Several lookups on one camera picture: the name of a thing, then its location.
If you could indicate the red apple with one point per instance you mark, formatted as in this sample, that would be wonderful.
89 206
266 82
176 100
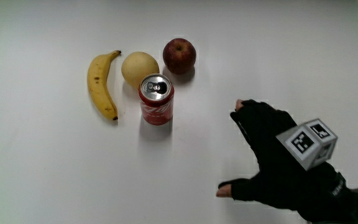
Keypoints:
179 56

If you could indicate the yellow banana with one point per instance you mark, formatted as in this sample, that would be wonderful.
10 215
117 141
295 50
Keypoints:
99 87

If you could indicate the person's right hand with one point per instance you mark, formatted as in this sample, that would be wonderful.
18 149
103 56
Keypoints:
275 174

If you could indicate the person's right forearm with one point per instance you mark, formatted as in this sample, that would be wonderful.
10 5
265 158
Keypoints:
357 205

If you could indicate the red cola can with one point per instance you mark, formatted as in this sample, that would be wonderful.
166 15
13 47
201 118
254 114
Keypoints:
156 107

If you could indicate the yellow round pear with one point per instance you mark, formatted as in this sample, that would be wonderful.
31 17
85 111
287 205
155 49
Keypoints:
137 69

